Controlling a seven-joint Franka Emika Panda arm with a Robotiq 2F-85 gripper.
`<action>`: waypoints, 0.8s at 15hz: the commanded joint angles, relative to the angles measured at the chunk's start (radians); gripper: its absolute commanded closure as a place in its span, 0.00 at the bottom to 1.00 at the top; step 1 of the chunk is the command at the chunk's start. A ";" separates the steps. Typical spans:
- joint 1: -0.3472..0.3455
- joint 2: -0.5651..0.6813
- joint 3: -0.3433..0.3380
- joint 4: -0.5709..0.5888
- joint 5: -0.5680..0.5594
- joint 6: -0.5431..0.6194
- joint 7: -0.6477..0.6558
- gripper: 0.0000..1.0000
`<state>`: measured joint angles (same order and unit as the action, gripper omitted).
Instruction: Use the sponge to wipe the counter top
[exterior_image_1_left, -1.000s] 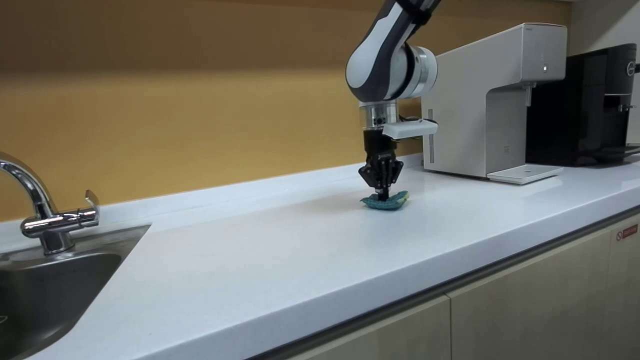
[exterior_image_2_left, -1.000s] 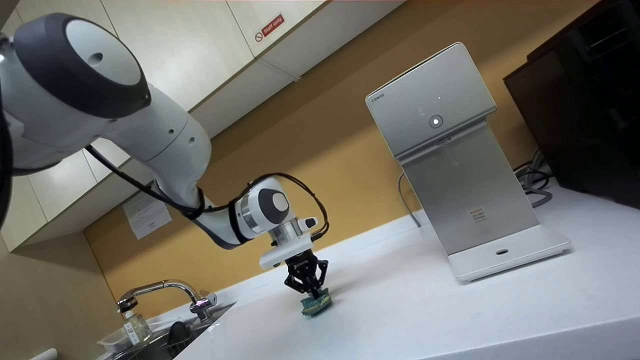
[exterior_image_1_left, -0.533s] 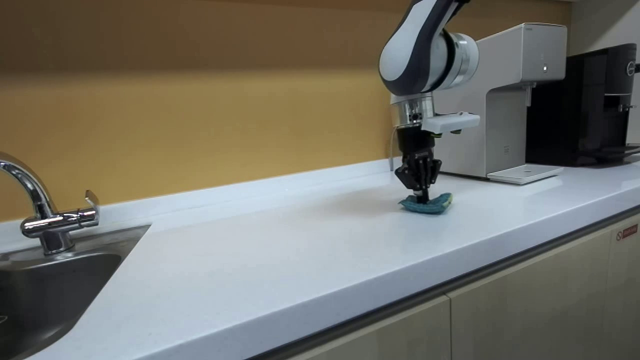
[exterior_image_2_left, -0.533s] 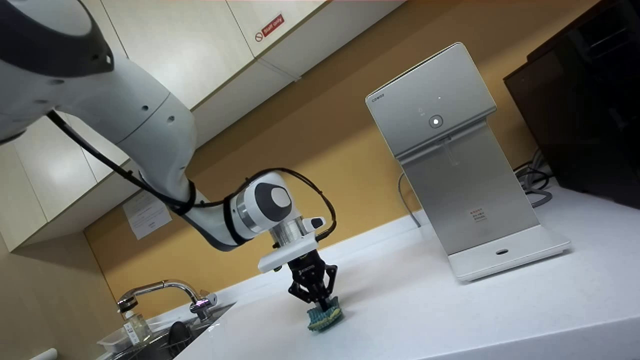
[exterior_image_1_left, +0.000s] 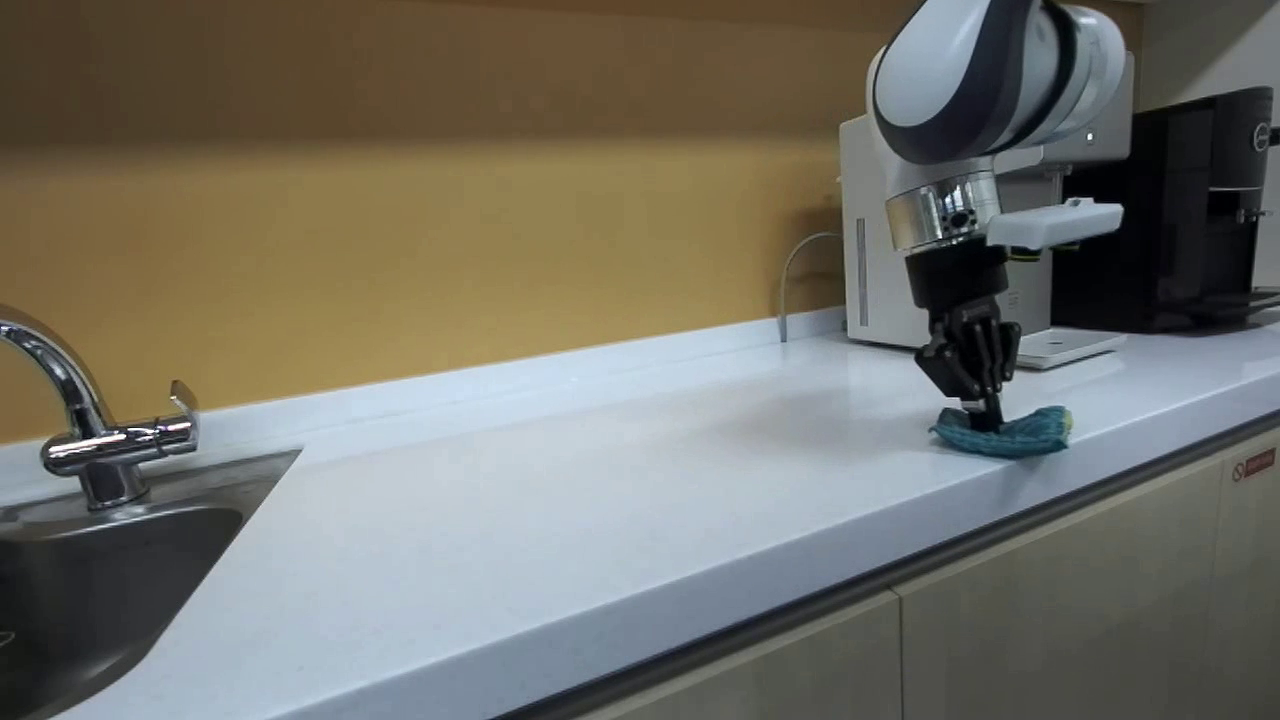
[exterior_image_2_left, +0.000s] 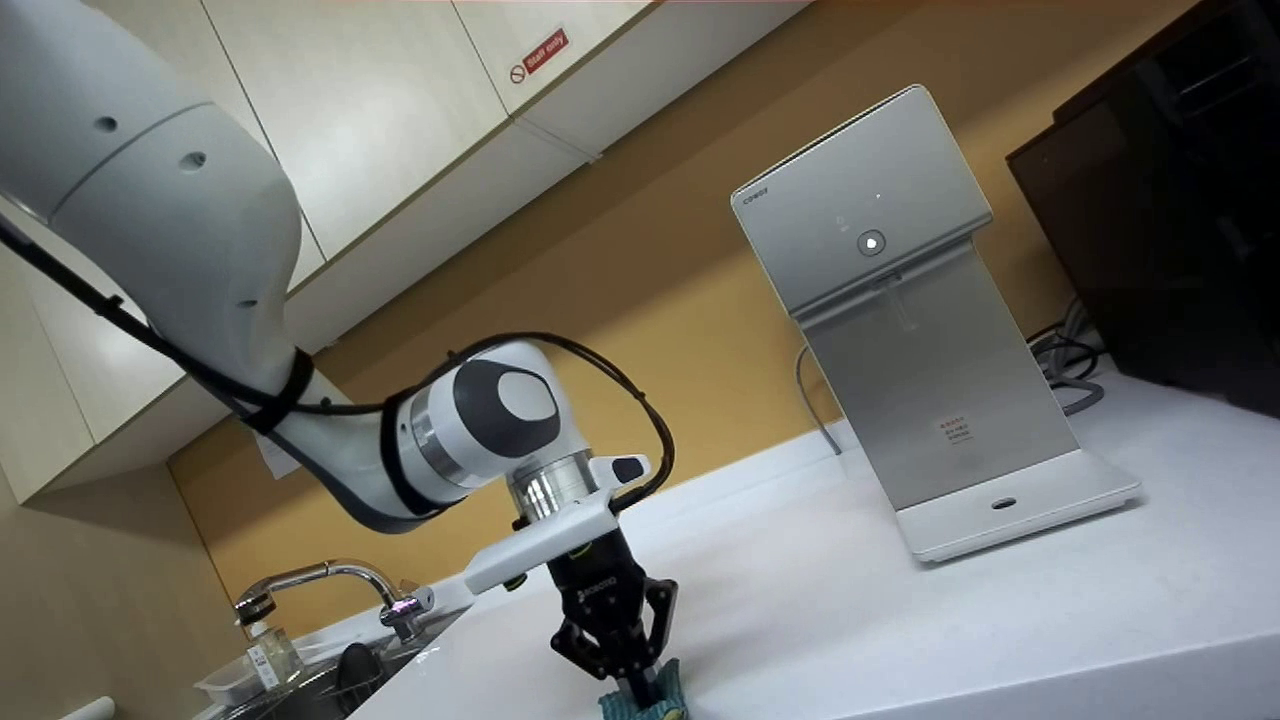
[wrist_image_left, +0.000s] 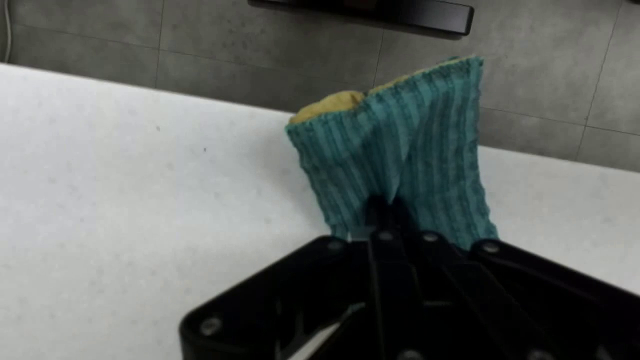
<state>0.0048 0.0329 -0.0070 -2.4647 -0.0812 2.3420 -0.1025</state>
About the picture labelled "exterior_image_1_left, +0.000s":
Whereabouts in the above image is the beige cabinet door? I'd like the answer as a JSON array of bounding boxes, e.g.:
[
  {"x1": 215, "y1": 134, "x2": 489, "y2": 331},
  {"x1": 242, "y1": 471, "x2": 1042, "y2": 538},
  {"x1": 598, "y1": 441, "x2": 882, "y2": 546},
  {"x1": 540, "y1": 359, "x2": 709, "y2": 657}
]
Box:
[
  {"x1": 572, "y1": 590, "x2": 904, "y2": 720},
  {"x1": 1204, "y1": 428, "x2": 1280, "y2": 720},
  {"x1": 894, "y1": 459, "x2": 1227, "y2": 720}
]

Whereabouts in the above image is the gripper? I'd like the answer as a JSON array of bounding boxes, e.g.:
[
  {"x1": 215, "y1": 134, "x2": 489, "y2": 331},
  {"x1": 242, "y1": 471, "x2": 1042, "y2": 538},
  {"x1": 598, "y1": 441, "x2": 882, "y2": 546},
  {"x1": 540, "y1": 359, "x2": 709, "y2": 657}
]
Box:
[{"x1": 904, "y1": 243, "x2": 1023, "y2": 432}]

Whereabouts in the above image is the chrome tap lever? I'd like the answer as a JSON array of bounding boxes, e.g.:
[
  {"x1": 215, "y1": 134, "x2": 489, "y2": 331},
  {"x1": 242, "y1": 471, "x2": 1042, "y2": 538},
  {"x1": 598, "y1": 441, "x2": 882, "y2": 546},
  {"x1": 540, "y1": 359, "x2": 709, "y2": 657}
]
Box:
[{"x1": 41, "y1": 379, "x2": 200, "y2": 477}]

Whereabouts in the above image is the blue and yellow sponge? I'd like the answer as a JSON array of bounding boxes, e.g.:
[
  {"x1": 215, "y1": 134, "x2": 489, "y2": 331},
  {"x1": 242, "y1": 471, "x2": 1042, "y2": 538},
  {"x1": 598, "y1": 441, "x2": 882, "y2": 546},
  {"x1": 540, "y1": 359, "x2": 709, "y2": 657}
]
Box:
[{"x1": 928, "y1": 404, "x2": 1074, "y2": 461}]

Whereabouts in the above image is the steel sink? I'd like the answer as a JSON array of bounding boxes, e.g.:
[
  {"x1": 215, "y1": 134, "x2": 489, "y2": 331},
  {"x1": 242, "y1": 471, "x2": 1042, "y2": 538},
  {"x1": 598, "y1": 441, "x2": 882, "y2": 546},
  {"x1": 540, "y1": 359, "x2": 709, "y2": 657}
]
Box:
[{"x1": 0, "y1": 448, "x2": 304, "y2": 720}]

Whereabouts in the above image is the grey hose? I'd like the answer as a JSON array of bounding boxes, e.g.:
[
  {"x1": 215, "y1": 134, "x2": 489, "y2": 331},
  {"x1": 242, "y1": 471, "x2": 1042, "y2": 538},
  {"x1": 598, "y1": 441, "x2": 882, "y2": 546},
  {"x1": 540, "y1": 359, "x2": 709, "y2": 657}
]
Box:
[{"x1": 777, "y1": 231, "x2": 844, "y2": 345}]

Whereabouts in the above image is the black coffee machine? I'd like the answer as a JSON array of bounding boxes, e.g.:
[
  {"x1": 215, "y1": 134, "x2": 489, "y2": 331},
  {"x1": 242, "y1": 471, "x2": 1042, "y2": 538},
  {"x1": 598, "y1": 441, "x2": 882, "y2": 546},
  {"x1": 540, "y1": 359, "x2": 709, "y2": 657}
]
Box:
[{"x1": 1050, "y1": 86, "x2": 1280, "y2": 335}]

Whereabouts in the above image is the chrome tap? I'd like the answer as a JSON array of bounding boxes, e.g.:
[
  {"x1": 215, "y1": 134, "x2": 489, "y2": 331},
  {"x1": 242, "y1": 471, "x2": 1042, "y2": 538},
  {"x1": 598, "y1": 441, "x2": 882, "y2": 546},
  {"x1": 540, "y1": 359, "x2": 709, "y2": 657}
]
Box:
[{"x1": 0, "y1": 317, "x2": 200, "y2": 512}]

